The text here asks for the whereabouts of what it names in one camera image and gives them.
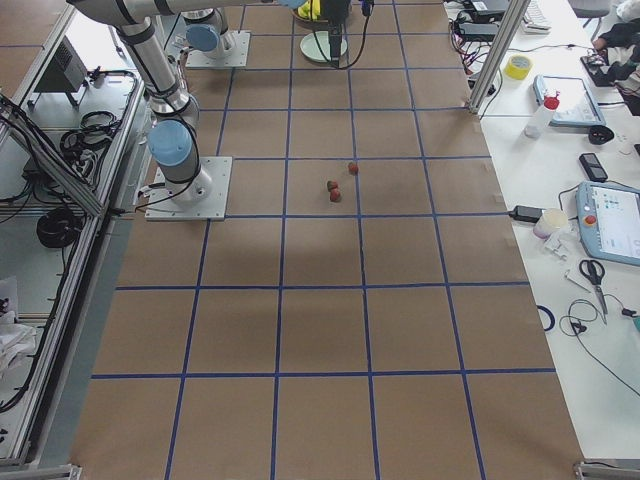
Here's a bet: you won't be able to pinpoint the red capped squeeze bottle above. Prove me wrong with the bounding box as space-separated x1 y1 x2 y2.
523 92 560 139

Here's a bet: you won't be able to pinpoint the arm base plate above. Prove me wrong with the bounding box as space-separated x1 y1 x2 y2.
186 30 251 70
145 156 233 221

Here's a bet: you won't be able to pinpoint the black handheld device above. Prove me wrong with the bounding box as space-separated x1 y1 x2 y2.
579 153 608 183

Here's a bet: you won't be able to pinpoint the black power adapter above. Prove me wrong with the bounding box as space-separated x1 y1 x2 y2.
508 205 544 224

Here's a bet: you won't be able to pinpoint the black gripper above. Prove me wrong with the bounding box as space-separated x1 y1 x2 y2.
320 0 350 68

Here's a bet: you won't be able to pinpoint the near teach pendant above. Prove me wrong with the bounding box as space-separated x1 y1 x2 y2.
575 181 639 266

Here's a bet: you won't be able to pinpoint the wicker fruit basket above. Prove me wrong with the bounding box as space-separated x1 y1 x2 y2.
291 9 328 26

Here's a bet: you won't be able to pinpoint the yellow tape roll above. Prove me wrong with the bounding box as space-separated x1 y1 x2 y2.
504 54 533 80

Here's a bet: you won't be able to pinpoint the yellow banana bunch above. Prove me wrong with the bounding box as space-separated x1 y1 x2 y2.
296 0 323 19

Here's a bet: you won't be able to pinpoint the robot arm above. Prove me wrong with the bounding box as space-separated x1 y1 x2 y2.
71 1 227 199
180 1 350 69

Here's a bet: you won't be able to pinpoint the far teach pendant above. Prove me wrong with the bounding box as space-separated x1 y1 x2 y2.
533 75 606 128

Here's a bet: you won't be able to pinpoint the aluminium frame post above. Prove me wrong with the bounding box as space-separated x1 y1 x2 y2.
468 0 530 114

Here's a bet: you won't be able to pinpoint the black scissors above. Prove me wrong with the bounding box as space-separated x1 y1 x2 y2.
578 259 608 324

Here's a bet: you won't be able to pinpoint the blue tape roll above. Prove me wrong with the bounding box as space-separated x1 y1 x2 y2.
536 305 556 332

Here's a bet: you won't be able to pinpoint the black small bowl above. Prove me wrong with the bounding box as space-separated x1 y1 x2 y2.
588 125 615 146

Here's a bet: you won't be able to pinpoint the grey control box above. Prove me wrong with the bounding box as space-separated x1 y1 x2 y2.
35 36 88 107

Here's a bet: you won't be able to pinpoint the light green plate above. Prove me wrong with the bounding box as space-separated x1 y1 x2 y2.
299 31 332 65

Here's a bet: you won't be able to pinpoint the teach pendant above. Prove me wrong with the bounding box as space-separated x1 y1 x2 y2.
533 75 606 128
575 181 639 266

